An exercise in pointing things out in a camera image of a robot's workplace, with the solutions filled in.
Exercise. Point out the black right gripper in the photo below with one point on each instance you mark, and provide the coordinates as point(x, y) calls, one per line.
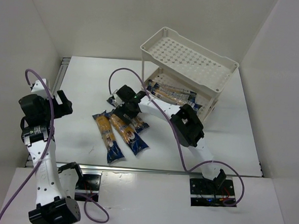
point(125, 113)

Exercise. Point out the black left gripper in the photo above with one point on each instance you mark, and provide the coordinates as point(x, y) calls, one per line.
point(64, 104)

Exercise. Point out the spaghetti bag with white label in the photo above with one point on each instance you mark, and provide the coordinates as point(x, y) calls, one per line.
point(139, 124)

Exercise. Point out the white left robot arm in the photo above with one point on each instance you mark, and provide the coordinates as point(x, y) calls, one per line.
point(55, 187)

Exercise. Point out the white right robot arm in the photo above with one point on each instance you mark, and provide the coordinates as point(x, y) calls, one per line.
point(184, 122)

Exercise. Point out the cream two-tier shelf cart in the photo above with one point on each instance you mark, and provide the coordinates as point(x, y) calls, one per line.
point(185, 65)

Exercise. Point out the yellow spaghetti bag right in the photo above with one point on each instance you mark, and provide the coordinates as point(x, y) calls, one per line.
point(128, 134)

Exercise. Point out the yellow spaghetti bag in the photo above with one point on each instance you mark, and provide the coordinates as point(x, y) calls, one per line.
point(128, 134)
point(113, 151)

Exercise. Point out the yellow spaghetti bag left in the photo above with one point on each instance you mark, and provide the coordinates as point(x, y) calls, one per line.
point(113, 151)

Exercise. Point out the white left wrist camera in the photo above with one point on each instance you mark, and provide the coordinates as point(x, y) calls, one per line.
point(40, 85)

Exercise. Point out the aluminium table edge rail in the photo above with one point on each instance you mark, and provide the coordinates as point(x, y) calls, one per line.
point(61, 74)

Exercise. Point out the front aluminium rail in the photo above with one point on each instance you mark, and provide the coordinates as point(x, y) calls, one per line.
point(133, 170)

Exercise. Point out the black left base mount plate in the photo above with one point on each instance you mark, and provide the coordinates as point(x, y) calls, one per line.
point(88, 185)

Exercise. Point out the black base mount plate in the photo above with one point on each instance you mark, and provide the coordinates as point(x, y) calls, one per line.
point(204, 194)
point(88, 185)

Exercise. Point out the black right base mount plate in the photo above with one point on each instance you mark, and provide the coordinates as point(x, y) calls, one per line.
point(204, 194)

